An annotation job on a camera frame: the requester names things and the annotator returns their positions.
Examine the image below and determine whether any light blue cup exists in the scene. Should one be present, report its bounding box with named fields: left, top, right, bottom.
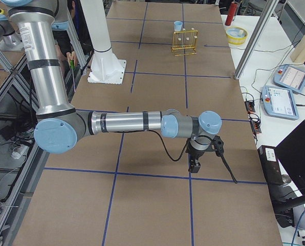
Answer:
left=173, top=20, right=183, bottom=32

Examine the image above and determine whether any white pedestal column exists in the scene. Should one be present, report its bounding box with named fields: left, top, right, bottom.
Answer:
left=81, top=0, right=126, bottom=85

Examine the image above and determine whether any green handled screwdriver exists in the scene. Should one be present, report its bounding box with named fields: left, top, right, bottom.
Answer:
left=70, top=60, right=76, bottom=92

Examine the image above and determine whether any black box device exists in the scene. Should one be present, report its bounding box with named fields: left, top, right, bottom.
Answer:
left=258, top=145, right=283, bottom=186

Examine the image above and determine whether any black computer monitor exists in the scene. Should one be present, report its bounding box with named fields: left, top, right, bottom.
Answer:
left=275, top=120, right=305, bottom=189

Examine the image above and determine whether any gold wire cup holder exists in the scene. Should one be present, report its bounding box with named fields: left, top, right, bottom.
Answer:
left=171, top=28, right=198, bottom=56

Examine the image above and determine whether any yellow bowl with blue plate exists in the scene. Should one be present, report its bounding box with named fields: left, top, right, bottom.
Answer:
left=226, top=27, right=248, bottom=45

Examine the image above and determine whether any person in black clothes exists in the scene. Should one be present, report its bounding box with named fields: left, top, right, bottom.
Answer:
left=53, top=1, right=79, bottom=66

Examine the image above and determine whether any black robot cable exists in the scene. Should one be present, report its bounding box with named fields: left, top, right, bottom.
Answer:
left=145, top=129, right=191, bottom=162

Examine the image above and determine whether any far teach pendant tablet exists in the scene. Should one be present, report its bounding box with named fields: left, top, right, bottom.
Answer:
left=273, top=65, right=305, bottom=93

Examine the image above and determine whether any aluminium frame post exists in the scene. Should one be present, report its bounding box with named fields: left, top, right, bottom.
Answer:
left=234, top=0, right=278, bottom=80

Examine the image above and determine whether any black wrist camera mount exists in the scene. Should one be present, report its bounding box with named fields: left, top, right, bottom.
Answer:
left=213, top=135, right=224, bottom=157

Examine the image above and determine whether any red bottle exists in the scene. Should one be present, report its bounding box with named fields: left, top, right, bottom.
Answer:
left=225, top=1, right=238, bottom=26

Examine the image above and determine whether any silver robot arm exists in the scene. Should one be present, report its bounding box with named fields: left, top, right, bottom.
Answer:
left=5, top=1, right=224, bottom=173

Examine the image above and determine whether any teach pendant tablet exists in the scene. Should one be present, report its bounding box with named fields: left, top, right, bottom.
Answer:
left=273, top=65, right=305, bottom=93
left=262, top=86, right=299, bottom=120

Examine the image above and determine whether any near teach pendant tablet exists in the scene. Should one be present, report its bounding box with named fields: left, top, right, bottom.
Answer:
left=262, top=86, right=299, bottom=120

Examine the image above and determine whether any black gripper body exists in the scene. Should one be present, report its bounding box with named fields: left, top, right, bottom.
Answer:
left=186, top=139, right=214, bottom=173

